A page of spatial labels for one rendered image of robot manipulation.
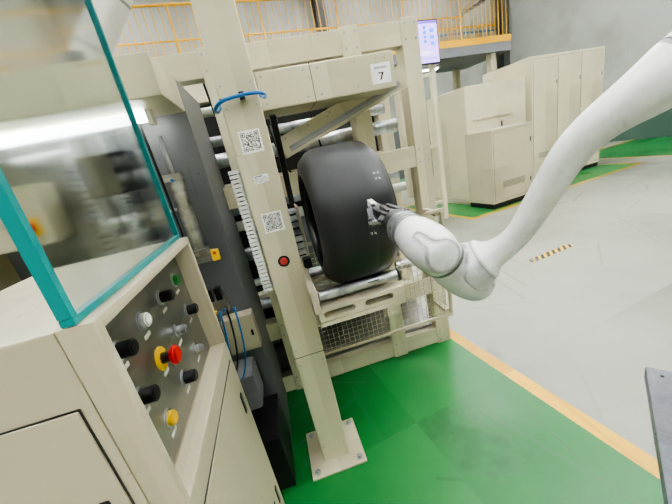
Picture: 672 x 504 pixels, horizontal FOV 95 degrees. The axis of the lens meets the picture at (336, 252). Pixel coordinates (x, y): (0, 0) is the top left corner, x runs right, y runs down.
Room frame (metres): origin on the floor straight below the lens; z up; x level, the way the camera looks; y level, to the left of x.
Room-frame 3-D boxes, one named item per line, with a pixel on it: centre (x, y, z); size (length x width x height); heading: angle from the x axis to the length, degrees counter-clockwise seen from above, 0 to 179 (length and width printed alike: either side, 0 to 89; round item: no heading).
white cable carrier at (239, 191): (1.17, 0.30, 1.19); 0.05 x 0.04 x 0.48; 9
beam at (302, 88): (1.59, -0.11, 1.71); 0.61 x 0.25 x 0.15; 99
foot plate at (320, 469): (1.21, 0.22, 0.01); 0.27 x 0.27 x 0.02; 9
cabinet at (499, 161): (5.31, -3.06, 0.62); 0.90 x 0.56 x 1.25; 108
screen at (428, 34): (4.91, -1.77, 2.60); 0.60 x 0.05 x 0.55; 108
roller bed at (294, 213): (1.61, 0.25, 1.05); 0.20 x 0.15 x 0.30; 99
